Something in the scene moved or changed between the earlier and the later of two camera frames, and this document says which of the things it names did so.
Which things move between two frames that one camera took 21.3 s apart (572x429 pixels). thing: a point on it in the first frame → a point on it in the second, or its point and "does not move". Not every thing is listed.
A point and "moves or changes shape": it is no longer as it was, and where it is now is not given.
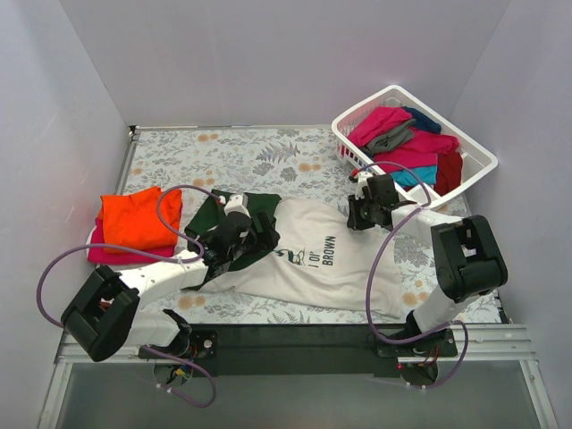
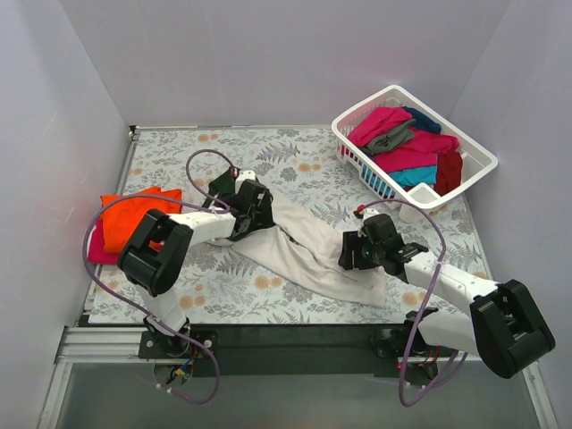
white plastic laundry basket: [477, 159] does not move
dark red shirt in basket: [449, 172] does not move
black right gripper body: [360, 211] → [350, 252]
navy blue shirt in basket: [422, 122] does not move
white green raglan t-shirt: [322, 259] moves or changes shape
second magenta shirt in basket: [421, 151] does not move
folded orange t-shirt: [132, 220] does not move
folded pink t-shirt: [104, 256] does not move
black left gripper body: [260, 231] → [262, 216]
